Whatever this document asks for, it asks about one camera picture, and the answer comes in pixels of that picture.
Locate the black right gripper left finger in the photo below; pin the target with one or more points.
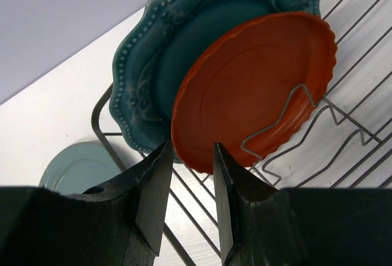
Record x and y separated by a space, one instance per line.
117 222

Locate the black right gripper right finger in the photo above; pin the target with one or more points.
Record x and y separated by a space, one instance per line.
261 225

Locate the light blue round plate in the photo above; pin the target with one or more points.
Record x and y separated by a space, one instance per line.
78 168

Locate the orange fluted plate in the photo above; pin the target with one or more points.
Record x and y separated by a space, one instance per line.
253 88

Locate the teal scalloped ornate plate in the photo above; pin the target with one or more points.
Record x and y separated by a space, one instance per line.
151 62

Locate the grey wire dish rack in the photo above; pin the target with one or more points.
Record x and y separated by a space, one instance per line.
346 142

